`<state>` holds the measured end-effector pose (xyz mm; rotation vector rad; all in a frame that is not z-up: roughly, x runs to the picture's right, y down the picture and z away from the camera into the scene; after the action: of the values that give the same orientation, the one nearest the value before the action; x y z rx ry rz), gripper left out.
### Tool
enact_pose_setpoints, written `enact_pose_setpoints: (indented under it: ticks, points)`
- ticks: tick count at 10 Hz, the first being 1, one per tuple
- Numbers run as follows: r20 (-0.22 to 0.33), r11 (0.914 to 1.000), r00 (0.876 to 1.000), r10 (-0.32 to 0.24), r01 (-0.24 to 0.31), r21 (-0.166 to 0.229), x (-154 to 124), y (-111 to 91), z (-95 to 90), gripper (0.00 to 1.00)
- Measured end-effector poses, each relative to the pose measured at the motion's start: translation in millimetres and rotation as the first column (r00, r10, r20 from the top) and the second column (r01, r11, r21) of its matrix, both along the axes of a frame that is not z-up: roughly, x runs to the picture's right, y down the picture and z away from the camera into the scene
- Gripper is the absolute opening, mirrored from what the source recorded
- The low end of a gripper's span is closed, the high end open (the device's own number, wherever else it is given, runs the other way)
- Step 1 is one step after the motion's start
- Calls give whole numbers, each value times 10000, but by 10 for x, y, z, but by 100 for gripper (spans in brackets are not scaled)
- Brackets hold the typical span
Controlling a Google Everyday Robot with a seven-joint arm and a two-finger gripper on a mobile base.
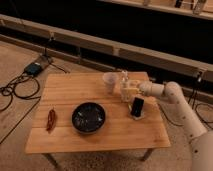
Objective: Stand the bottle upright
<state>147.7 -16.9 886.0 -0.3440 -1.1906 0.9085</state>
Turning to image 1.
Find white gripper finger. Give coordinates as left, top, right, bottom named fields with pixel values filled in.
left=129, top=80, right=140, bottom=87
left=123, top=88, right=140, bottom=94

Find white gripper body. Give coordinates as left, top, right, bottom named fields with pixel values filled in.
left=139, top=82, right=164, bottom=97

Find clear plastic bottle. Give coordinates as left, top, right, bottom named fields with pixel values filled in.
left=120, top=71, right=129, bottom=102

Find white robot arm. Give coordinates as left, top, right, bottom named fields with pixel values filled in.
left=121, top=80, right=213, bottom=171

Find black phone on stand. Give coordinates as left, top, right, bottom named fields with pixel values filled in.
left=130, top=97, right=144, bottom=120

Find black tripod stand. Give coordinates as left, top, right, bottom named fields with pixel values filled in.
left=42, top=32, right=68, bottom=73

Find translucent plastic cup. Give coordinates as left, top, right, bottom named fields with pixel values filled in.
left=102, top=72, right=118, bottom=94

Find wooden table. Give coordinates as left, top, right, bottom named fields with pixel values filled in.
left=24, top=71, right=172, bottom=163

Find black bowl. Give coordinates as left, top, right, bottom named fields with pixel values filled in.
left=72, top=102, right=106, bottom=134

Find black power adapter box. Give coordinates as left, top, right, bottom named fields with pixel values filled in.
left=24, top=62, right=42, bottom=76

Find black cable at right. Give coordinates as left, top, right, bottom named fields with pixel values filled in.
left=156, top=71, right=213, bottom=129

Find black floor cables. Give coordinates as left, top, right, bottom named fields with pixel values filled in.
left=0, top=71, right=43, bottom=144

